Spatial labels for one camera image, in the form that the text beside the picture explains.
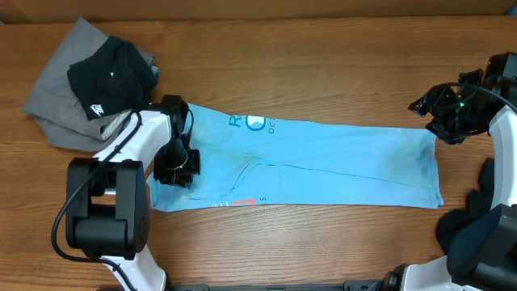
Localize light blue printed t-shirt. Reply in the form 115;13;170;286
148;105;443;212

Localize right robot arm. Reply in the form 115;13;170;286
343;52;516;291

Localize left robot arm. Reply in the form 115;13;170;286
51;95;200;290

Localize black shirt on right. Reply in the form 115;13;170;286
435;158;494;254

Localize folded black nike shirt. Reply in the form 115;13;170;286
67;36;158;120

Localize folded grey shirt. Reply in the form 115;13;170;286
23;18;158;152

